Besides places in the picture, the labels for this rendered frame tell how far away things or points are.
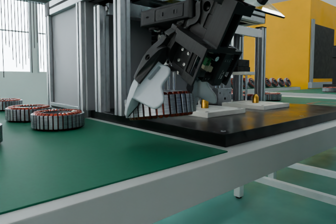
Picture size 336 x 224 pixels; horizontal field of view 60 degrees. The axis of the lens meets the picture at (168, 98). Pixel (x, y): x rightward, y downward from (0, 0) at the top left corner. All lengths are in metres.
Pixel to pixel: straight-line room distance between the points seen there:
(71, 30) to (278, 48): 3.91
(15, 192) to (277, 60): 4.40
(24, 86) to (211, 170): 6.85
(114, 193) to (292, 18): 4.36
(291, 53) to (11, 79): 5.53
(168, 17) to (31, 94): 6.84
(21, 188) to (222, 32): 0.27
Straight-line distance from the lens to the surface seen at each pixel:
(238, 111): 0.76
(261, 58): 1.16
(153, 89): 0.39
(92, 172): 0.37
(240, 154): 0.45
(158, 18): 0.44
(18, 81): 7.13
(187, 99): 0.43
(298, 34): 4.50
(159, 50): 0.39
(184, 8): 0.40
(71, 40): 0.94
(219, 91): 1.01
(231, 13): 0.35
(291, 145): 0.59
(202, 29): 0.39
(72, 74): 0.93
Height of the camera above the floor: 0.86
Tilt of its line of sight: 4 degrees down
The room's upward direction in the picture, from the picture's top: straight up
